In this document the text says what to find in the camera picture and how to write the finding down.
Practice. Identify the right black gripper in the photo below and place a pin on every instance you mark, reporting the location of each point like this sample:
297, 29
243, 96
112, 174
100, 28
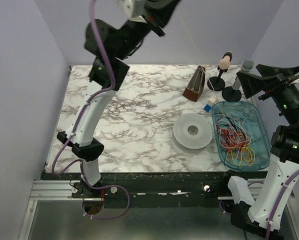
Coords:
273, 88

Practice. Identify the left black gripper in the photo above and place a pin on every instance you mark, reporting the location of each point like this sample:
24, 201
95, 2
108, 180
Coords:
158, 16

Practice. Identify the white perforated cable spool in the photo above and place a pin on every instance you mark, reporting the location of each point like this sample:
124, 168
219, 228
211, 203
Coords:
192, 131

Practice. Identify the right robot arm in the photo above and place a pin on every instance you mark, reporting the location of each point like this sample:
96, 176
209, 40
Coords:
262, 216

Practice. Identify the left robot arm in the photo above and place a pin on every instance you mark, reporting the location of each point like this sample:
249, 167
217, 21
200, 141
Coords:
110, 46

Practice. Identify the silver microphone on stand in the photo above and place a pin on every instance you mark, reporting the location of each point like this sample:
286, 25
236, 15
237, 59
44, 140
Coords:
233, 93

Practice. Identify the teal transparent plastic basin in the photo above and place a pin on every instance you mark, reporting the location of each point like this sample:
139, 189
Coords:
241, 138

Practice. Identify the pink microphone on stand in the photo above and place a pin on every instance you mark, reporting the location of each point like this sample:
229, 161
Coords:
216, 83

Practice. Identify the blue and white small box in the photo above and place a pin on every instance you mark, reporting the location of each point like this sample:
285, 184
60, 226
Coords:
210, 103

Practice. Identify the brown wooden metronome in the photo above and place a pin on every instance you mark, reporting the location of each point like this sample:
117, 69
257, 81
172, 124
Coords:
195, 87

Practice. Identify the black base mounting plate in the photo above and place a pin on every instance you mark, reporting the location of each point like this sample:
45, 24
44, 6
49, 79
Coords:
160, 181

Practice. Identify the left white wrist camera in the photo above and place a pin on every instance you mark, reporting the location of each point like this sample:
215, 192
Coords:
133, 9

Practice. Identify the aluminium rail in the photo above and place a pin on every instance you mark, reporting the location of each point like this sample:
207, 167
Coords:
62, 190

